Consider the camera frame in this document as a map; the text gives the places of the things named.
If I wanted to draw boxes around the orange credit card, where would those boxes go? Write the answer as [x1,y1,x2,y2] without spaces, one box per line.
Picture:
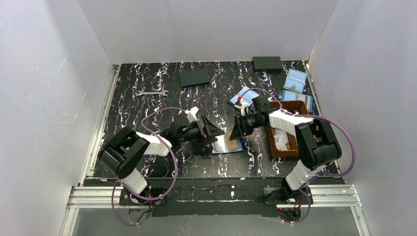
[225,133,238,152]

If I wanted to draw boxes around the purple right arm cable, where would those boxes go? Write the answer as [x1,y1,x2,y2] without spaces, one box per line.
[238,88,357,224]

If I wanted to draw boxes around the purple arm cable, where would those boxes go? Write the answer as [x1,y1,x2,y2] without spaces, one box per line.
[238,88,357,224]
[111,107,193,227]

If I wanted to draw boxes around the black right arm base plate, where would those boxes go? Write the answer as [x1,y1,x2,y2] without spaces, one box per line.
[259,187,314,205]

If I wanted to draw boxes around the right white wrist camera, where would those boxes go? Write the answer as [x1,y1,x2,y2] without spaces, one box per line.
[235,96,249,116]

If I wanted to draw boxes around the woven brown basket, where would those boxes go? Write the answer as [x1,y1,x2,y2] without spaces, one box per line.
[266,100,308,158]

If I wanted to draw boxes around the dark blue card holder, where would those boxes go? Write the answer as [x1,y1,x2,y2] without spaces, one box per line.
[210,135,245,155]

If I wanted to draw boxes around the open blue card holder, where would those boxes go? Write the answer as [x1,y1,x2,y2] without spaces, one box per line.
[228,86,260,108]

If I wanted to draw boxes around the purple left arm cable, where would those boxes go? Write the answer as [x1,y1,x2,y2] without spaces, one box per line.
[111,107,193,227]

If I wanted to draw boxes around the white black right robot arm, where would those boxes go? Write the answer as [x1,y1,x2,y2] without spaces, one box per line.
[229,95,342,202]

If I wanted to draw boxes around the black flat box centre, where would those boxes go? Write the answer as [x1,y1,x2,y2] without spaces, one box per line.
[179,69,210,88]

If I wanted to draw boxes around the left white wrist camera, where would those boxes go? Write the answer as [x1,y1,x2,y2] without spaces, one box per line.
[185,107,199,123]

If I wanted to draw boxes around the blue striped card holder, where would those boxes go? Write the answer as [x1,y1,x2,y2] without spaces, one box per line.
[281,90,314,112]

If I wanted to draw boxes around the white cards in basket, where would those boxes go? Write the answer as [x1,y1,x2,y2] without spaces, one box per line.
[274,129,290,151]

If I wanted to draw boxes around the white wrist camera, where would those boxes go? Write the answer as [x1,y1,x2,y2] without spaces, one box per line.
[235,96,249,116]
[185,107,199,123]

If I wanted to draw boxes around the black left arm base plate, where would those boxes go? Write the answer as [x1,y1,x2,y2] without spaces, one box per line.
[119,187,167,207]

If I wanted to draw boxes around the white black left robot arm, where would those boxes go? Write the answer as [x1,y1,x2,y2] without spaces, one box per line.
[97,114,225,195]

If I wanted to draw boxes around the black box at back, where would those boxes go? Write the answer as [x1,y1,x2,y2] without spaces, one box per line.
[252,57,283,72]

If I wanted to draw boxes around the silver open-end wrench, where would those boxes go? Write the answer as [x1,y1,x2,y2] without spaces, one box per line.
[136,90,169,96]

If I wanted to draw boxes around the light blue snap card holder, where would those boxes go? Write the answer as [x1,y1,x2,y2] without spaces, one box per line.
[283,69,307,94]

